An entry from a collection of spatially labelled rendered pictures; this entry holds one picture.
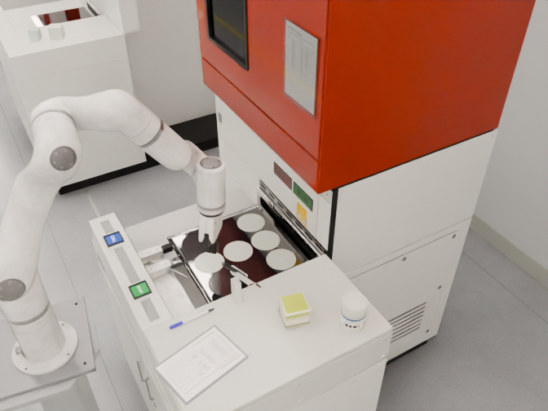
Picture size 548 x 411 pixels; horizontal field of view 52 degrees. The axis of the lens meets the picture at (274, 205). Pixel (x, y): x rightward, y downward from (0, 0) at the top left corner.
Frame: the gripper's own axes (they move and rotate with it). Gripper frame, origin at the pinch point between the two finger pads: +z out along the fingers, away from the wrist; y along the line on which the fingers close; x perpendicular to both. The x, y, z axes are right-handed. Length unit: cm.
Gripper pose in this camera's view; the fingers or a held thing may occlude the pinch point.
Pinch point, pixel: (212, 246)
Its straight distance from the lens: 176.2
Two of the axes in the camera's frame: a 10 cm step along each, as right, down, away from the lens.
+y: -2.2, 5.9, -7.8
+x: 9.7, 1.8, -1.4
